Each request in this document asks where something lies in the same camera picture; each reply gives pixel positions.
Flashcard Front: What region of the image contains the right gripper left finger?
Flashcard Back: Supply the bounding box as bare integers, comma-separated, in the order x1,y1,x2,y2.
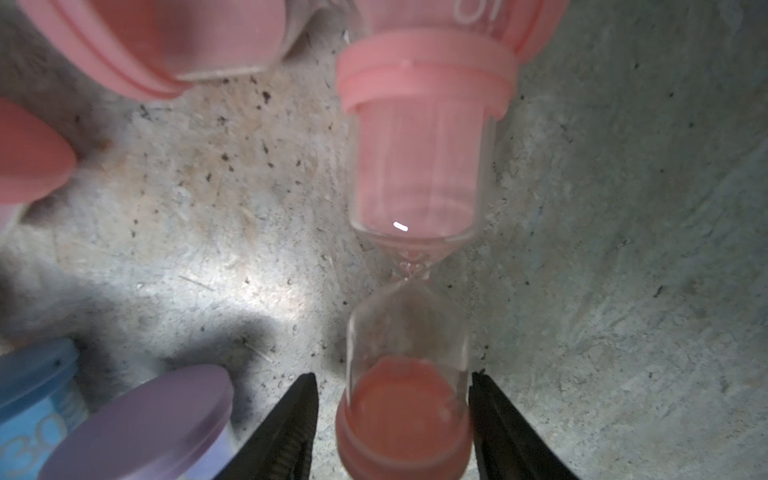
216,372,319,480

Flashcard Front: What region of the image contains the pink hourglass right upper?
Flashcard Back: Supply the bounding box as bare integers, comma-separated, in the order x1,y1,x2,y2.
353,0,569,63

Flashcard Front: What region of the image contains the blue hourglass lying centre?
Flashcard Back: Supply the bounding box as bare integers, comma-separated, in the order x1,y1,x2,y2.
1,338,89,479

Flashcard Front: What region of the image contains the pink hourglass centre upper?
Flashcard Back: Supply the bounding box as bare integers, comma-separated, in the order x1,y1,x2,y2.
18,0,320,101

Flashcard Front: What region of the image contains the pink hourglass pair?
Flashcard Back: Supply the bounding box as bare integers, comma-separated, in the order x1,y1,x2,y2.
335,27,517,479

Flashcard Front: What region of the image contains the pink hourglass centre lower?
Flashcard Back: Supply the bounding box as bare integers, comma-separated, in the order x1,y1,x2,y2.
1,98,77,234

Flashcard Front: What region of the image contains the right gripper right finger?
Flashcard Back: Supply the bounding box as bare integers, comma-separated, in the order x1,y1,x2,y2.
469,371,577,480

